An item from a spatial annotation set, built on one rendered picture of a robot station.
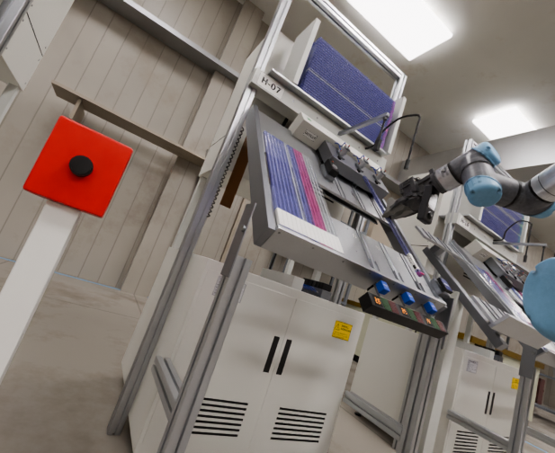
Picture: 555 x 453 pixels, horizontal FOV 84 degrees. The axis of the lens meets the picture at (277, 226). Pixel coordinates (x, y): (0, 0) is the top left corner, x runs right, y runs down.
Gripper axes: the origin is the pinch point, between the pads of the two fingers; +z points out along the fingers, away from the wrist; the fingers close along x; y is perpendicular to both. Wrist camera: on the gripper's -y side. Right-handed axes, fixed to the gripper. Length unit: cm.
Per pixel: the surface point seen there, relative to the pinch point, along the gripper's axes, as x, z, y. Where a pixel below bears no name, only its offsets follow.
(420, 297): -6.9, -1.1, -27.2
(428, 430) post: -42, 27, -59
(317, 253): 33.8, -0.3, -27.3
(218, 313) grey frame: 53, 10, -44
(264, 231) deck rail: 49, 0, -27
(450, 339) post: -43, 11, -30
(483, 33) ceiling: -203, -47, 344
